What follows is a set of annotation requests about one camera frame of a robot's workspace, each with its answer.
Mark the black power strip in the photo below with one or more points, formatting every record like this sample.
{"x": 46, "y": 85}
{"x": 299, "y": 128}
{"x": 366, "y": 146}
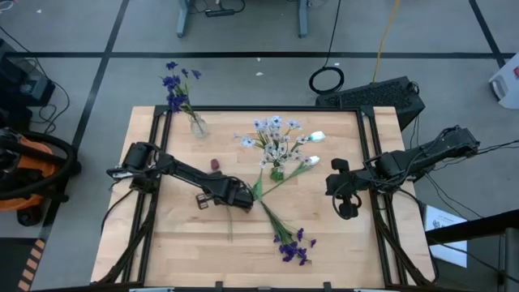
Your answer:
{"x": 219, "y": 12}

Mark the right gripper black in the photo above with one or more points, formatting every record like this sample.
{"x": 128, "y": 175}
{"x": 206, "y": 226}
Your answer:
{"x": 350, "y": 184}

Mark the white step stool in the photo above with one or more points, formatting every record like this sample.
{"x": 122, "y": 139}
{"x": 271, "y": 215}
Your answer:
{"x": 509, "y": 85}

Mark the black striped floor mat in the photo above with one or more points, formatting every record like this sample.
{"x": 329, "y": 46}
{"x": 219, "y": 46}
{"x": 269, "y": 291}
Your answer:
{"x": 12, "y": 263}

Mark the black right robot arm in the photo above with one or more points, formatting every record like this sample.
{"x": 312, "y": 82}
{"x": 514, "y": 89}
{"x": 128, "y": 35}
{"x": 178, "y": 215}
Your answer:
{"x": 425, "y": 156}

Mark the black computer tower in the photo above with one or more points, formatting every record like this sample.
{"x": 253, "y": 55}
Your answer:
{"x": 381, "y": 95}

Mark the black equipment box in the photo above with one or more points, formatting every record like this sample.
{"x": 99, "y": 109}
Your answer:
{"x": 20, "y": 81}

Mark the grey desk leg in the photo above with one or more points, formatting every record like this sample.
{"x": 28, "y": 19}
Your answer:
{"x": 303, "y": 20}
{"x": 182, "y": 20}

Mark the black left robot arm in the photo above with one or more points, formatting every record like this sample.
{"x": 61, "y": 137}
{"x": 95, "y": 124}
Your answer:
{"x": 182, "y": 172}

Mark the purple flower bunch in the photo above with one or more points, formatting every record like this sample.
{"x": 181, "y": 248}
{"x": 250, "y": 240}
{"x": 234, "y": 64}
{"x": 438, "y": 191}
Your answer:
{"x": 174, "y": 101}
{"x": 288, "y": 248}

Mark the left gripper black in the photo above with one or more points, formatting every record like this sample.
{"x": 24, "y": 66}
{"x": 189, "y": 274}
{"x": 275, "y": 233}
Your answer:
{"x": 227, "y": 190}

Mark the orange black vacuum cleaner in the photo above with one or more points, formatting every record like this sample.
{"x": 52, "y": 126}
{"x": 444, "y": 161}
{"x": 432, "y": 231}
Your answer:
{"x": 32, "y": 162}

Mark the green glass vase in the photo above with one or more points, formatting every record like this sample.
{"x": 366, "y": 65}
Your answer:
{"x": 277, "y": 175}

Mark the black aluminium table frame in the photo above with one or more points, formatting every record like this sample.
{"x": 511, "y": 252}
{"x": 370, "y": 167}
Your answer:
{"x": 263, "y": 108}

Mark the white paper sheet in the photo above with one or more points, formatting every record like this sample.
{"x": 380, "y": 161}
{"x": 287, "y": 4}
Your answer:
{"x": 446, "y": 243}

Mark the large white flower bunch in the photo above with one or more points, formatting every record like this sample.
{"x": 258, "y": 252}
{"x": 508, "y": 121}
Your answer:
{"x": 276, "y": 121}

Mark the black metal stand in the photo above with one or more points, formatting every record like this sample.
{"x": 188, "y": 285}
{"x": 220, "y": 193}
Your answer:
{"x": 470, "y": 230}

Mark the clear glass vase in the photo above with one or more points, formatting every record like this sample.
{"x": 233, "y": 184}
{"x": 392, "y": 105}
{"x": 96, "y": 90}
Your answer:
{"x": 198, "y": 129}

